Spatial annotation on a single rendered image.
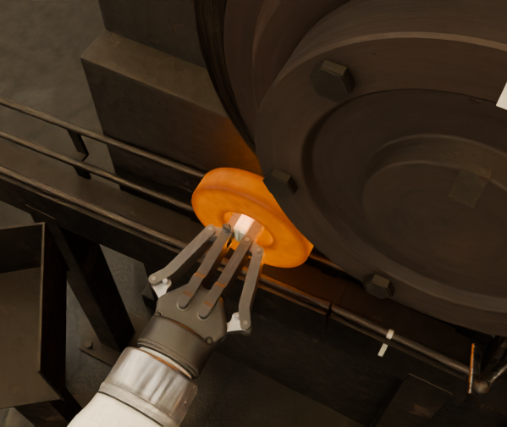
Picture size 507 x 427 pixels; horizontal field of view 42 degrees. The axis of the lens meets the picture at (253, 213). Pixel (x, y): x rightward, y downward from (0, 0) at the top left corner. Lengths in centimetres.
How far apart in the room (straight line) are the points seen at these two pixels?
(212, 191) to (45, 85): 138
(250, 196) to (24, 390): 42
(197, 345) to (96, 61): 38
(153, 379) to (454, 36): 46
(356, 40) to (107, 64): 54
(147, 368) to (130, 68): 37
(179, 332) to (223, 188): 17
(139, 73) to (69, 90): 123
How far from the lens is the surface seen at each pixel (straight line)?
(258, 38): 46
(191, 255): 75
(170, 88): 81
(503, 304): 51
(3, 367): 97
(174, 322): 69
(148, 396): 67
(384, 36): 35
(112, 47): 87
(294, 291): 84
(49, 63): 214
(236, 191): 73
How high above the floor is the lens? 147
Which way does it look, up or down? 58 degrees down
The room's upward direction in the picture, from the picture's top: straight up
